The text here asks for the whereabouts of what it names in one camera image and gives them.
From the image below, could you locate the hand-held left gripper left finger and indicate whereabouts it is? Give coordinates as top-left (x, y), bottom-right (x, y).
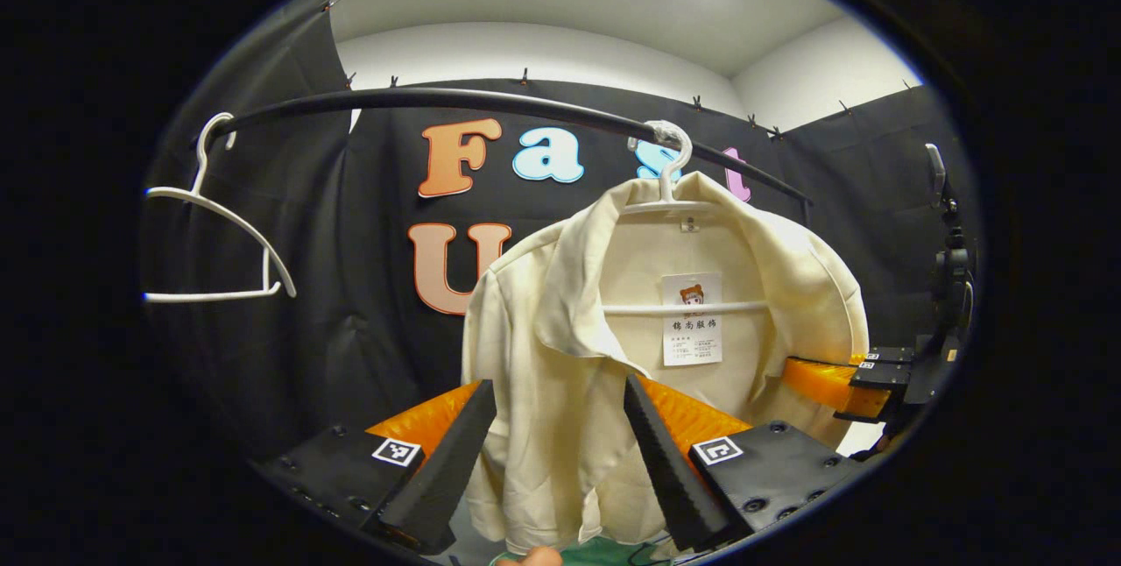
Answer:
top-left (263, 378), bottom-right (498, 556)

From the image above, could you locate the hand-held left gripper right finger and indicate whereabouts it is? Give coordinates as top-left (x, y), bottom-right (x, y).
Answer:
top-left (624, 373), bottom-right (868, 555)

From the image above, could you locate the green laundry hamper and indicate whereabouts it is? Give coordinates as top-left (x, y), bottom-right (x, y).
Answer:
top-left (490, 535), bottom-right (684, 566)

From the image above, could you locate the cream collared shirt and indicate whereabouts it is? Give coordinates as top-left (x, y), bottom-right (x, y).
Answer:
top-left (462, 170), bottom-right (870, 554)

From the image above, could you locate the white plastic hanger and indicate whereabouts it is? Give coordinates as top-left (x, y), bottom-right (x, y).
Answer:
top-left (603, 121), bottom-right (772, 315)
top-left (143, 112), bottom-right (299, 304)

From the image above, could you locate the black backdrop cloth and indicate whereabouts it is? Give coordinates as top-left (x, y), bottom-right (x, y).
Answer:
top-left (140, 0), bottom-right (975, 497)

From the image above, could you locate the black clothes rail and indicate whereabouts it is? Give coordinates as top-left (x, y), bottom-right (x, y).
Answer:
top-left (193, 87), bottom-right (814, 206)

